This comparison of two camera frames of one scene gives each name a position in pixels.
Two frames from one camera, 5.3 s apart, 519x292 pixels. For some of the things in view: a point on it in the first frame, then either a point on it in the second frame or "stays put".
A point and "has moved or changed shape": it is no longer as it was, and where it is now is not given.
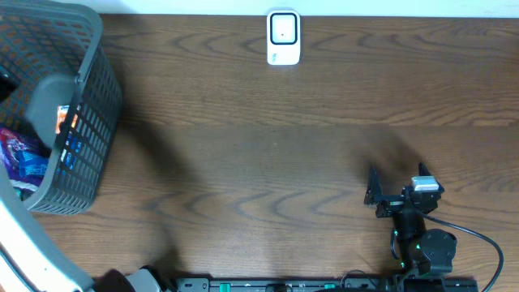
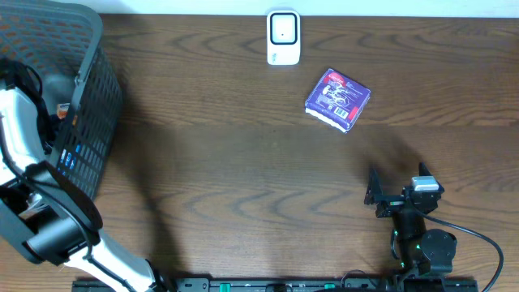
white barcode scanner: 283,37 stays put
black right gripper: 375,195 stays put
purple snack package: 24,160 has moved or changed shape
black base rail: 327,285 stays put
